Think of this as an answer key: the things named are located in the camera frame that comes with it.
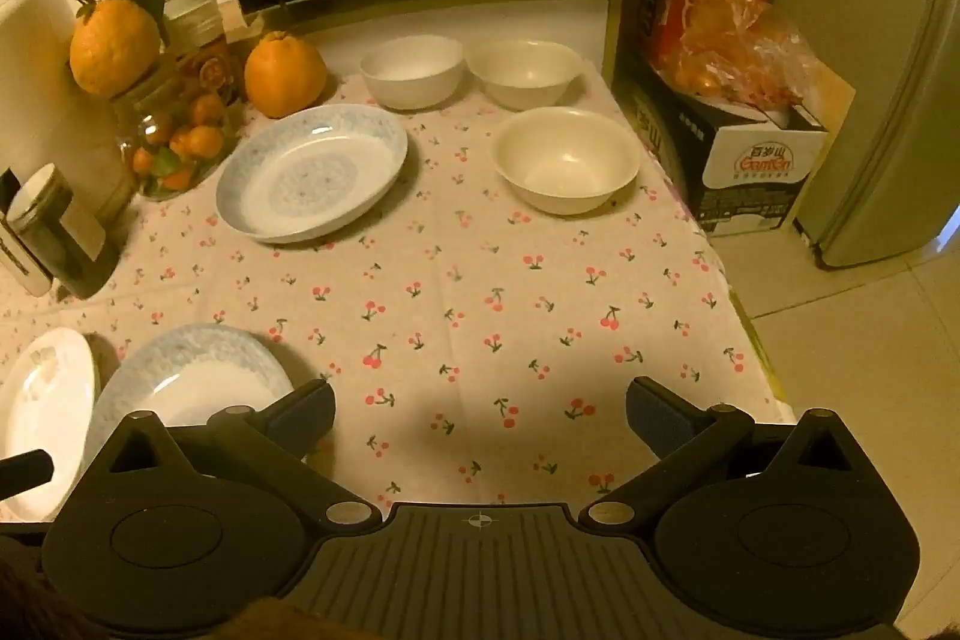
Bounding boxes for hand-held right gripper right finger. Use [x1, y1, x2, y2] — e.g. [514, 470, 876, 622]
[581, 376, 863, 528]

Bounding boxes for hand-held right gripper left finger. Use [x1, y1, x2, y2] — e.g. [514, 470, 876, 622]
[97, 380, 383, 528]

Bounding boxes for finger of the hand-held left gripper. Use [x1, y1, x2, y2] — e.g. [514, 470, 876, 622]
[0, 450, 55, 495]

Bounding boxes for white flower print plate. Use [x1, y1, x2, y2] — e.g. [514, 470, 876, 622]
[0, 326, 102, 522]

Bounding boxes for blue patterned plate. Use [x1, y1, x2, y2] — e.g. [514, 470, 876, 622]
[216, 104, 410, 245]
[88, 323, 297, 461]

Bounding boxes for large cream bowl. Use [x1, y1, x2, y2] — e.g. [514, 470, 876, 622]
[491, 107, 642, 216]

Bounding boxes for white bowl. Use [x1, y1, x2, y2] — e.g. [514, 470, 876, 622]
[359, 36, 465, 111]

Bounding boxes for small cream bowl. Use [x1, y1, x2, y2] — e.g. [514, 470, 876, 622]
[466, 38, 585, 111]

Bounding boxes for cherry print tablecloth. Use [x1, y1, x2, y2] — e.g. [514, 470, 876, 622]
[0, 29, 796, 521]

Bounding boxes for clear jar with dark contents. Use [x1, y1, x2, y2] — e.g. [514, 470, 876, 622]
[6, 162, 125, 300]

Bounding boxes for black cardboard box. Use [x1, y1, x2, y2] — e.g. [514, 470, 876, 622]
[615, 51, 856, 240]

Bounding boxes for glass jar of small oranges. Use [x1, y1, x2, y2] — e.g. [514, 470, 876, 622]
[112, 51, 245, 202]

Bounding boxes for plastic bag of snacks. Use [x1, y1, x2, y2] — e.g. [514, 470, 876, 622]
[664, 0, 815, 112]

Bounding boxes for grey refrigerator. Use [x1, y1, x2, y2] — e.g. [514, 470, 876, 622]
[739, 0, 960, 272]

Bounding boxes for white appliance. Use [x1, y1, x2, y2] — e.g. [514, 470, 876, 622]
[0, 0, 136, 221]

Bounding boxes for large orange with leaves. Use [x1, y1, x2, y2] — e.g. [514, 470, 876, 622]
[70, 0, 167, 100]

